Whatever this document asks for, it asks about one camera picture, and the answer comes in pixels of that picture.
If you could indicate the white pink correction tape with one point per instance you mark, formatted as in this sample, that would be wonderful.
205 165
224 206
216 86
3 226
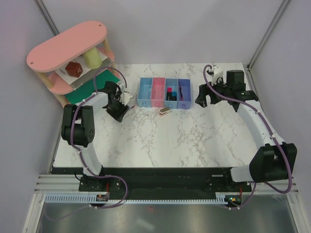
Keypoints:
164 111

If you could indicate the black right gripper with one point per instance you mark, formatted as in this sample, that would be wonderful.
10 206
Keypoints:
204 90

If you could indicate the pink drawer bin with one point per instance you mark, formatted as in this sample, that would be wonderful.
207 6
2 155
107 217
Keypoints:
158 92

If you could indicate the purple drawer bin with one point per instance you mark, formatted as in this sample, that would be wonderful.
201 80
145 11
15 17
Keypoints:
185 83

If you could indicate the pink wooden shelf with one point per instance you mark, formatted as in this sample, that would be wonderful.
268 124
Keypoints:
49 59

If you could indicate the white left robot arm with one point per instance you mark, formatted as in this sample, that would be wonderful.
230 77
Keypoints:
78 125

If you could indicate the aluminium frame rail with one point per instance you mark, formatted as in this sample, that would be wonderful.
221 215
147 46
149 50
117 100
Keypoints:
270 13

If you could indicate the red ink pen refill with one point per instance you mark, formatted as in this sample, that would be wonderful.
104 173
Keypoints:
181 93

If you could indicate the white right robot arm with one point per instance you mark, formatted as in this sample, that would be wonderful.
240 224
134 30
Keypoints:
275 158

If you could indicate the white cable duct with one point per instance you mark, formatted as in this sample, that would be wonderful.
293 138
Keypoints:
109 198

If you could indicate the brown hexagonal block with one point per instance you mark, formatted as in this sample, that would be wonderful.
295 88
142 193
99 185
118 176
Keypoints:
74 69

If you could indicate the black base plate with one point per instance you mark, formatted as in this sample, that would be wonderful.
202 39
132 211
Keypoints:
158 182

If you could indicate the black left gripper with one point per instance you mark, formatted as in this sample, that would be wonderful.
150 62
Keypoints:
119 115

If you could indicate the pink highlighter black body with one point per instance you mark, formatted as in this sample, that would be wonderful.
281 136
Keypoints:
168 94

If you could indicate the pale yellow cylinder block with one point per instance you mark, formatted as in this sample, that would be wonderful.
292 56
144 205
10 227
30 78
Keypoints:
92 58

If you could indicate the blue highlighter black body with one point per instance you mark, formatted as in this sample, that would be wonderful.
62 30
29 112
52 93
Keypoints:
174 96

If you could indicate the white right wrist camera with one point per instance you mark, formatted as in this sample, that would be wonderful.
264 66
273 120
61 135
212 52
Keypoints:
217 74

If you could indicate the green white box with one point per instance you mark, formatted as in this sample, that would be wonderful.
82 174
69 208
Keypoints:
85 90

